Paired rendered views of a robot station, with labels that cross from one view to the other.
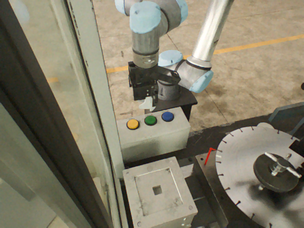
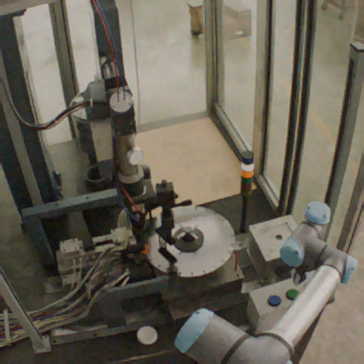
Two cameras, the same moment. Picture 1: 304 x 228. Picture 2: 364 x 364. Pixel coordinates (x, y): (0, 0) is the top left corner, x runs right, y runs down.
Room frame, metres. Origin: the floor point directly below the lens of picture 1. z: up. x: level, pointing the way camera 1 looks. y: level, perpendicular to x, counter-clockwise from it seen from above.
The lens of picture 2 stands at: (1.38, -0.32, 2.23)
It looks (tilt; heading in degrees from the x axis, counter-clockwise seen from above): 43 degrees down; 183
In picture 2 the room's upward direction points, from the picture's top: 3 degrees counter-clockwise
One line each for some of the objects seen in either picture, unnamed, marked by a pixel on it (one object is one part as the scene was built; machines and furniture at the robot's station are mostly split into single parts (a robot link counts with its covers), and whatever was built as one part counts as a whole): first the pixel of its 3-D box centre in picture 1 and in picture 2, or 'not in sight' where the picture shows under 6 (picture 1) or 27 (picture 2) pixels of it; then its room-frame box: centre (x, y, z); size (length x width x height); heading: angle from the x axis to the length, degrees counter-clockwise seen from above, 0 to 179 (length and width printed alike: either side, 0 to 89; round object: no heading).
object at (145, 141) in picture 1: (151, 135); (287, 302); (0.51, 0.00, 0.82); 0.28 x 0.11 x 0.15; 106
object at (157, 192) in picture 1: (157, 199); (276, 249); (0.26, -0.02, 0.82); 0.18 x 0.18 x 0.15; 16
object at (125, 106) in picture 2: not in sight; (117, 109); (0.21, -0.55, 1.45); 0.35 x 0.07 x 0.28; 16
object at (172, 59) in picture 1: (170, 66); not in sight; (0.86, -0.09, 0.91); 0.13 x 0.12 x 0.14; 51
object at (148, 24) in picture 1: (146, 28); (315, 222); (0.53, 0.01, 1.27); 0.09 x 0.08 x 0.11; 141
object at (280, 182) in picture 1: (276, 169); (188, 237); (0.29, -0.36, 0.96); 0.11 x 0.11 x 0.03
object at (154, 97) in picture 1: (153, 95); not in sight; (0.51, -0.01, 1.05); 0.05 x 0.02 x 0.09; 16
